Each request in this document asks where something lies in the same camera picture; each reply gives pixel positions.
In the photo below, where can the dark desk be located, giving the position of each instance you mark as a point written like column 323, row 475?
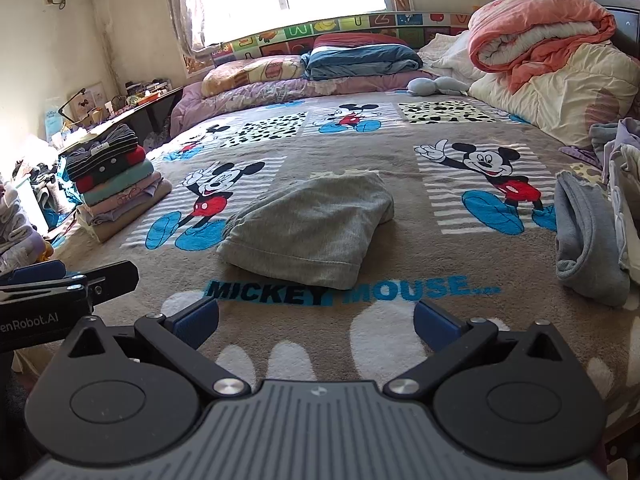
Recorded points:
column 155, row 110

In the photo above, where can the purple quilt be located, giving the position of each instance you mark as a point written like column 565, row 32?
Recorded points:
column 225, row 97

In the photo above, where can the lilac garment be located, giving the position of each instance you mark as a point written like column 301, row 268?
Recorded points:
column 615, row 135

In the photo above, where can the pile of assorted clothes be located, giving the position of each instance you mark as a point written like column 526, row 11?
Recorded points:
column 20, row 230

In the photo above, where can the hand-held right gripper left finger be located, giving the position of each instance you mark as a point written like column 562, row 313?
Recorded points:
column 196, row 321

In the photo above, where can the light blue plush toy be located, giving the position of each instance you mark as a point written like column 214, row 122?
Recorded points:
column 435, row 85

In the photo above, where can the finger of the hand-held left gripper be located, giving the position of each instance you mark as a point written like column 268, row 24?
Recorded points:
column 35, row 271
column 112, row 280

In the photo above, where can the blue folded blanket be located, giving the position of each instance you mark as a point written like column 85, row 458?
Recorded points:
column 360, row 62

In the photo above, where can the pink rolled quilt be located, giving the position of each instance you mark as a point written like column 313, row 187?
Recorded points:
column 540, row 25

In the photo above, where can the cartoon mouse printed blanket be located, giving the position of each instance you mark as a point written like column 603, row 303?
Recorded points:
column 400, row 260

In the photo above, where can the stack of folded clothes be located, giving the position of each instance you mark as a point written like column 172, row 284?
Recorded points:
column 115, row 180

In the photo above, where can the white pillow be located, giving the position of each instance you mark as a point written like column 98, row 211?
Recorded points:
column 450, row 55

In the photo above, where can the cluttered side desk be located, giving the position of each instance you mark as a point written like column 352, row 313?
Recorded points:
column 100, row 105

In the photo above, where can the cream quilt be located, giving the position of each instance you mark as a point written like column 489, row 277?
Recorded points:
column 565, row 95

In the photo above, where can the maroon folded blanket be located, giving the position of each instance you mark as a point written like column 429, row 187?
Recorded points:
column 360, row 40

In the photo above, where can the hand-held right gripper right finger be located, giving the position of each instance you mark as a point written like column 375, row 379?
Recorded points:
column 436, row 322

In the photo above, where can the bluish grey garment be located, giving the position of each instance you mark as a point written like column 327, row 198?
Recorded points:
column 585, row 240

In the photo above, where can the white lace curtain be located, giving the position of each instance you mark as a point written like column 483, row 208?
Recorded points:
column 182, row 5

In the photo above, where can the colourful alphabet foam mat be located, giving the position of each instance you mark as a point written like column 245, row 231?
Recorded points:
column 350, row 24

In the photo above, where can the yellow floral pillow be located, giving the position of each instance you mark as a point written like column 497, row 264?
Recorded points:
column 250, row 72

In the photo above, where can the white garment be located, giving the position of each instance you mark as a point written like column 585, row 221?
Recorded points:
column 627, row 200

